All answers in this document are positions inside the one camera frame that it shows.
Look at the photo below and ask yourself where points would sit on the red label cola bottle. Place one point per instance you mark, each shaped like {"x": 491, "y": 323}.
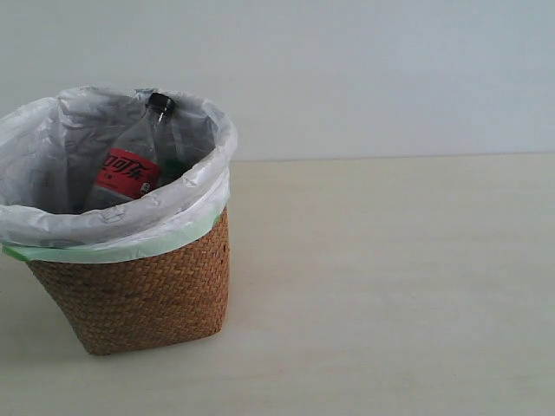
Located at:
{"x": 132, "y": 166}

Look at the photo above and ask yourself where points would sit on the white green plastic bin liner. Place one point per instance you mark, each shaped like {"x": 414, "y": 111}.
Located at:
{"x": 50, "y": 151}

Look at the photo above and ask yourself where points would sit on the green label clear bottle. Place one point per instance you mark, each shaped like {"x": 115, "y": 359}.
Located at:
{"x": 172, "y": 170}

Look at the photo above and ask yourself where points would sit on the woven wicker trash basket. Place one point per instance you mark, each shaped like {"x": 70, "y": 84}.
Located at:
{"x": 148, "y": 303}

